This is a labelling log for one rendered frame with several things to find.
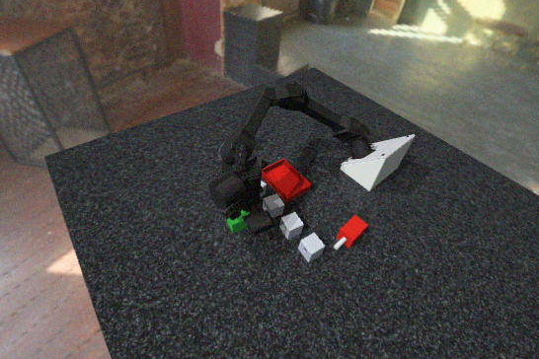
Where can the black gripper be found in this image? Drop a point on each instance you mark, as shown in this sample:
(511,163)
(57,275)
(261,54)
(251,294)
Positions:
(259,220)

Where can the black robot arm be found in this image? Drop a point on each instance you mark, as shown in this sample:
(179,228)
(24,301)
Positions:
(227,191)

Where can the red tray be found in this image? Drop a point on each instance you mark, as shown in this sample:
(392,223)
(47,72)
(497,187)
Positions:
(285,180)

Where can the red block with white pin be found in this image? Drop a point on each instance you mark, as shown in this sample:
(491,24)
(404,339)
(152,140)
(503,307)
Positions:
(350,232)

